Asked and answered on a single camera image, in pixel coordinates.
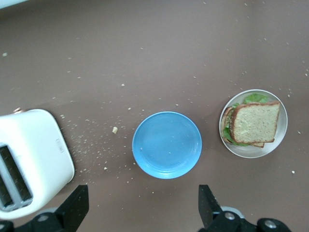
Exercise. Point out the brown bread slice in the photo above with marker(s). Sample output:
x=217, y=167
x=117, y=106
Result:
x=227, y=118
x=256, y=123

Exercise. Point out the green lettuce leaf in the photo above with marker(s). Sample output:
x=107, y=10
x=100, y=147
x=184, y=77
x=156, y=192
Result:
x=256, y=97

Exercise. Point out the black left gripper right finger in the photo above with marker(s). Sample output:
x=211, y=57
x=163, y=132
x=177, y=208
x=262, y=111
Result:
x=211, y=212

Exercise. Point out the large bread crumb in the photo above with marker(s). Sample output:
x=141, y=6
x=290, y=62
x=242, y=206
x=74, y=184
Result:
x=115, y=130

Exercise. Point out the blue plate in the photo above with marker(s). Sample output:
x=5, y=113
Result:
x=167, y=145

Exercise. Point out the beige plate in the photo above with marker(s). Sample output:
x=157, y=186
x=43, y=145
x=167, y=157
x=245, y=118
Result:
x=282, y=135

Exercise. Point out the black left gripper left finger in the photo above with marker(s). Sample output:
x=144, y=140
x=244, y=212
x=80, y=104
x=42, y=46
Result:
x=73, y=207

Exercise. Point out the white toaster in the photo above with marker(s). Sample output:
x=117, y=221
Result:
x=36, y=149

